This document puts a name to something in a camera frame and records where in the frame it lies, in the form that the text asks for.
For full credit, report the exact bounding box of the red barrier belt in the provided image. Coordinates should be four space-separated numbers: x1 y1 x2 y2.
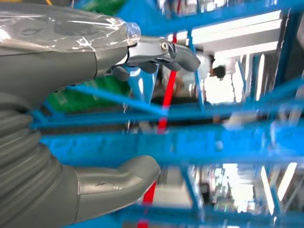
137 31 179 228

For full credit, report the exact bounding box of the green plastic crate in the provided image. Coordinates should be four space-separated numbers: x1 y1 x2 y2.
46 75 131 114

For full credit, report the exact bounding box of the blue metal shelf rack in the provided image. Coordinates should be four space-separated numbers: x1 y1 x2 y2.
29 0 304 228

